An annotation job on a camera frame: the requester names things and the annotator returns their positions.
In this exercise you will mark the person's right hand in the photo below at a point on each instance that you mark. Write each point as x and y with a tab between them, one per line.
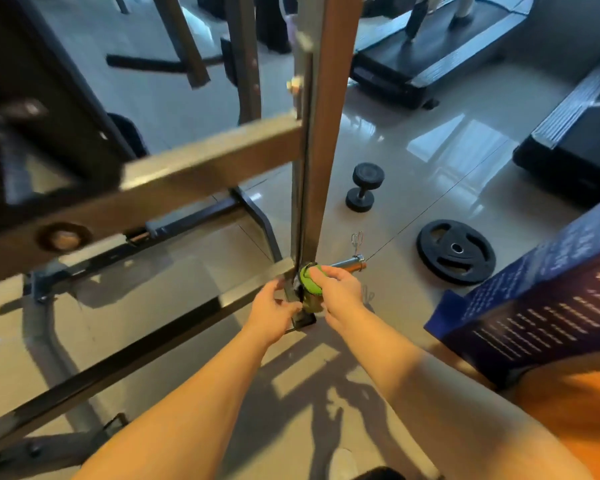
340	293

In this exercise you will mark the person's left hand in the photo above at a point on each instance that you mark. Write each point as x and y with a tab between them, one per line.
270	315

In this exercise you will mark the green cleaning cloth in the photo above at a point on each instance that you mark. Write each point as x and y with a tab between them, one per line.
308	280

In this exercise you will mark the grey steel gym machine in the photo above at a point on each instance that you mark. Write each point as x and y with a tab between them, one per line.
320	115

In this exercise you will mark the person's right forearm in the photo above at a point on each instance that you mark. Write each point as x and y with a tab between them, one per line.
460	405

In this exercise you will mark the person's left forearm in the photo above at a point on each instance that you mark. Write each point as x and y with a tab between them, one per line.
180	415

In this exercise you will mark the person's white right shoe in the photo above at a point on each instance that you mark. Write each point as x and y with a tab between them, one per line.
342	465

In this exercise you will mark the person's black trousers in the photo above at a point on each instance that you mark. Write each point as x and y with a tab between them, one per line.
380	474

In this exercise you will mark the chrome weight storage peg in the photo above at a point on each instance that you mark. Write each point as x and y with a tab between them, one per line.
345	263

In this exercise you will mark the metal spring barbell collar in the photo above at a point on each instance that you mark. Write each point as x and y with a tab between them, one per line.
357	243

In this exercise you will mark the large black dumbbell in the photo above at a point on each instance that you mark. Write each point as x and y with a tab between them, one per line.
363	185

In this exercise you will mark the large black weight plate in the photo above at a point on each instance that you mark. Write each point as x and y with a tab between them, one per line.
456	251

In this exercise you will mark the dark blue stand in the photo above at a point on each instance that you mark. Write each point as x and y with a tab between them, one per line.
550	295

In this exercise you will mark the black treadmill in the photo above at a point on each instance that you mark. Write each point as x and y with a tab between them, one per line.
575	135
440	50

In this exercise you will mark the black padded bench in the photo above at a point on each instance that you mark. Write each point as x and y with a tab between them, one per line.
40	105

